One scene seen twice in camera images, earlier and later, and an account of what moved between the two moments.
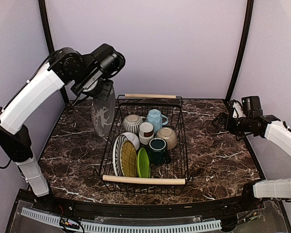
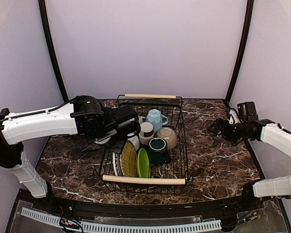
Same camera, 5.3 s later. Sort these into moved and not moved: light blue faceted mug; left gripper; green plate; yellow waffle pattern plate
Moved: left gripper
Not moved: yellow waffle pattern plate; green plate; light blue faceted mug
